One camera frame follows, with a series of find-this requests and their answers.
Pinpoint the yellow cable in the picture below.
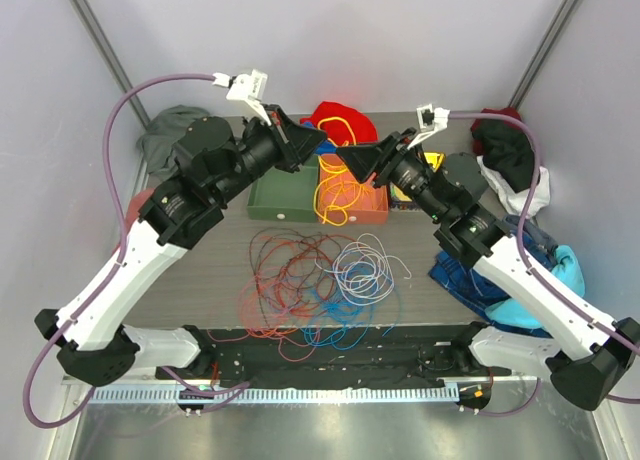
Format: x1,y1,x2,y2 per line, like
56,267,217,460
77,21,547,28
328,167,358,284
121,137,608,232
312,115,359,226

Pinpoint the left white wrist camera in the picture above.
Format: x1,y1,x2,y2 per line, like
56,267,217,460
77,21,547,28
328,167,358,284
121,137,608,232
213,69,270,124

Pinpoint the blue plaid cloth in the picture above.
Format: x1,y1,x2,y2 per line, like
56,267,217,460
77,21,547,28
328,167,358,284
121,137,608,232
429,220,558,338

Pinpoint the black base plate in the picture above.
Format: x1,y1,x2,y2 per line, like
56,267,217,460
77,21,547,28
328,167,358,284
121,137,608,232
174,322,508,390

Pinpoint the green drawer box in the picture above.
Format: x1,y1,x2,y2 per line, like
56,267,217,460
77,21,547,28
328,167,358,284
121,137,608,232
246,154,319,223

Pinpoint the slotted cable duct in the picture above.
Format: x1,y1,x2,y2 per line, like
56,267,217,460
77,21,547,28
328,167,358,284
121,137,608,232
92,383,459,405

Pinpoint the grey cloth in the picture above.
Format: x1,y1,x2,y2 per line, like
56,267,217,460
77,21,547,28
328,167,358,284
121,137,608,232
137,105,210,181

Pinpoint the dusty pink cloth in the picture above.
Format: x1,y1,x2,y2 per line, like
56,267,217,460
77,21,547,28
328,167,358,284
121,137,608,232
125,187,154,236

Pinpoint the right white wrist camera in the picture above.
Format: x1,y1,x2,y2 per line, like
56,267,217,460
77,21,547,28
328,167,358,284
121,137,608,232
408,104,450,149

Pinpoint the orange cable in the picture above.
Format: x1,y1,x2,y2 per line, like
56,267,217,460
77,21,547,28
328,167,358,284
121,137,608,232
237,274,311,341

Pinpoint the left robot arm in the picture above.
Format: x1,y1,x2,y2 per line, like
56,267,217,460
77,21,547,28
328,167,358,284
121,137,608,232
35,105,327,387

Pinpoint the white cloth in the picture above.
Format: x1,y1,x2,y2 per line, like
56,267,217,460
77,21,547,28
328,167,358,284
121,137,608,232
476,156,551,219

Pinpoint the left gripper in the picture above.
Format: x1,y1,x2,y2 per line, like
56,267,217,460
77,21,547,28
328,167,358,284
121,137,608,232
214,104,328,205

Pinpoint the dark red cloth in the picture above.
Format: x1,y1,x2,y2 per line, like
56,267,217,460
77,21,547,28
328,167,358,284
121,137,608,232
470,107,522,134

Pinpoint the black cloth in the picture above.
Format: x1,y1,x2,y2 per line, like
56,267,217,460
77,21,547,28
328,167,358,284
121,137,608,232
471,119,534,192

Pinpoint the brown cable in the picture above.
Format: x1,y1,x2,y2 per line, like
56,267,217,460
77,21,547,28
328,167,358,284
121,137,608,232
248,228,341,301

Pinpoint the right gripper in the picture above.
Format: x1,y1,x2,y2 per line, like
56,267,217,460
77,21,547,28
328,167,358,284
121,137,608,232
337,127,450,222

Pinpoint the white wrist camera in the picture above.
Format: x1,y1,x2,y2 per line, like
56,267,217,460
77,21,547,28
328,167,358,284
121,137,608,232
213,69,270,124
408,104,450,149

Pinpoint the pink cable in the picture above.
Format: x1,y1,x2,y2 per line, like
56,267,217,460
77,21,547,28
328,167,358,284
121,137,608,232
239,279,321,364

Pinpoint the salmon drawer box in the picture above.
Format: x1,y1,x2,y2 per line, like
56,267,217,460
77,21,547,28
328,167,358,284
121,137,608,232
314,154,389,227

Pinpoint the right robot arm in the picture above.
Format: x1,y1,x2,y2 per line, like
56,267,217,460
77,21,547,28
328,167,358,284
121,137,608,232
336,132,639,411

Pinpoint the blue cable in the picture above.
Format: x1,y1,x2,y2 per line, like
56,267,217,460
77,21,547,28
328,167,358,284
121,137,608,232
299,274,404,352

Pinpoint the cyan cloth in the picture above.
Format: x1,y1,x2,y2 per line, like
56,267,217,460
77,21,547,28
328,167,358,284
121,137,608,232
484,245,586,334

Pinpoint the white cable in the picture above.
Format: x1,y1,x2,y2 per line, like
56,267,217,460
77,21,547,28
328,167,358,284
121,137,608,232
313,232,414,304

